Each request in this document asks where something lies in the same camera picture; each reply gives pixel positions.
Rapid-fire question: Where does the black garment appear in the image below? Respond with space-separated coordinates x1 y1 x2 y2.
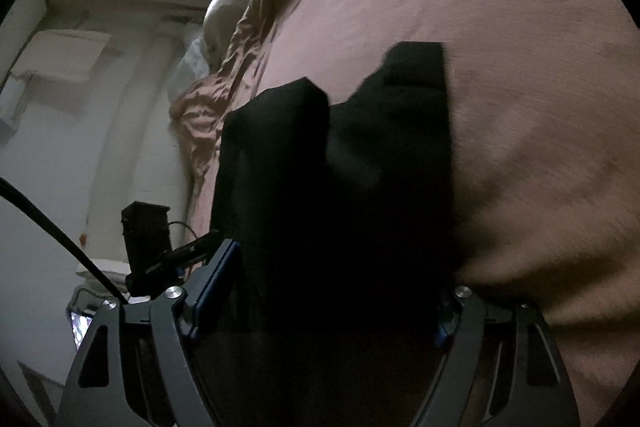
201 42 458 426

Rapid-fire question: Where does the monitor screen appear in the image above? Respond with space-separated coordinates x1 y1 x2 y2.
67 311 94 350

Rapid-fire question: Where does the white pillow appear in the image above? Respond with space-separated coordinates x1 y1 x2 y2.
166 36 210 103

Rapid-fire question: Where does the brown bed sheet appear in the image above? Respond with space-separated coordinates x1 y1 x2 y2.
170 0 639 426

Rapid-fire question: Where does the black cable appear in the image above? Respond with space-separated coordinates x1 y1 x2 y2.
0 175 132 308

